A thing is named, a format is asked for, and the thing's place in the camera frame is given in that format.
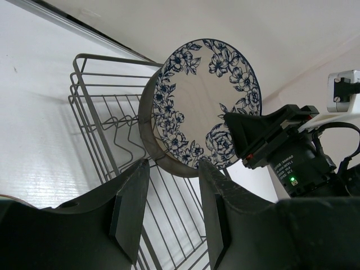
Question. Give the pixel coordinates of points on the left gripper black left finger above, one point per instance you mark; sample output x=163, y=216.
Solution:
x=100, y=229

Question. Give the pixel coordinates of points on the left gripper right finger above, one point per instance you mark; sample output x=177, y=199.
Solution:
x=245, y=231

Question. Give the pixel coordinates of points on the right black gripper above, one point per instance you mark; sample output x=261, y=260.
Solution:
x=274, y=140

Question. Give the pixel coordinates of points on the blue floral plate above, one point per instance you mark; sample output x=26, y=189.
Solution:
x=199, y=83

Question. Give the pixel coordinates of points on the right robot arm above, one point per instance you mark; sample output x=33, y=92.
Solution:
x=336, y=180

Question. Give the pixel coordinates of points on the wire dish rack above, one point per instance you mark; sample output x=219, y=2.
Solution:
x=105, y=95

